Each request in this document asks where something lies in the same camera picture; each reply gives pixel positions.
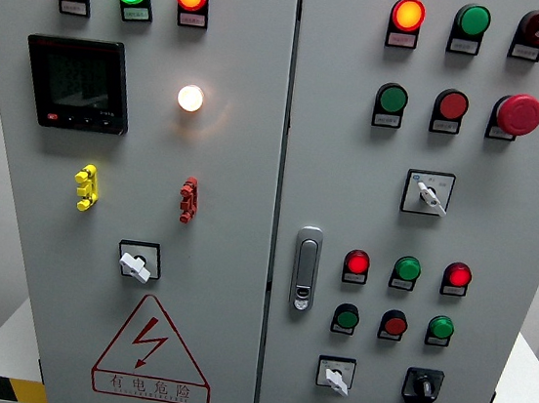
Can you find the small green lamp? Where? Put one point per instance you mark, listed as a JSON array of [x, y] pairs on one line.
[[407, 268], [441, 327]]

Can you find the small lit red lamp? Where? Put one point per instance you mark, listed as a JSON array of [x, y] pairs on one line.
[[357, 262], [457, 275]]

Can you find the large red stop button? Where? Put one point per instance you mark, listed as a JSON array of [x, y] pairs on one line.
[[519, 114]]

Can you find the grey cabinet door with display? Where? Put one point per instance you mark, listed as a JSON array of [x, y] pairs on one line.
[[234, 168]]

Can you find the flat red push button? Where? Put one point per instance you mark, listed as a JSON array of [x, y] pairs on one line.
[[453, 105]]

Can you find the silver door lock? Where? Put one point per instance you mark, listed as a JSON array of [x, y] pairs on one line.
[[306, 265]]

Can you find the black label plate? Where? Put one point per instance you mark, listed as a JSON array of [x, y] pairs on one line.
[[354, 279], [451, 291], [341, 329], [73, 7], [401, 40], [400, 285], [498, 133], [462, 46], [192, 19], [136, 13], [435, 341], [443, 126], [386, 120], [388, 336], [524, 53]]

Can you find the black knob turn switch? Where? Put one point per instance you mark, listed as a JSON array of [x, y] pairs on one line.
[[423, 387]]

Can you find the red warning triangle sticker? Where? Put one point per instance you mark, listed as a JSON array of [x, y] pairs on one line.
[[148, 385]]

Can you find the small red push button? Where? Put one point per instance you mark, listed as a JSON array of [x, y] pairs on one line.
[[394, 324]]

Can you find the white lit lamp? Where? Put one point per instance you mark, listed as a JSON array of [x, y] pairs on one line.
[[190, 98]]

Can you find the flat green push button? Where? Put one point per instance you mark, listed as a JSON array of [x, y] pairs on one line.
[[392, 98]]

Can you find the small green push button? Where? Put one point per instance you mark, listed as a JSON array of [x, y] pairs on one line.
[[346, 317]]

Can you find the black display meter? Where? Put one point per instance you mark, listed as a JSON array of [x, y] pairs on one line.
[[78, 84]]

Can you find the large green push button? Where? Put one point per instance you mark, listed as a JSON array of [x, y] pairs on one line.
[[473, 20]]

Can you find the grey cabinet door with lock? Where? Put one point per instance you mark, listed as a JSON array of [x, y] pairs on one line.
[[339, 190]]

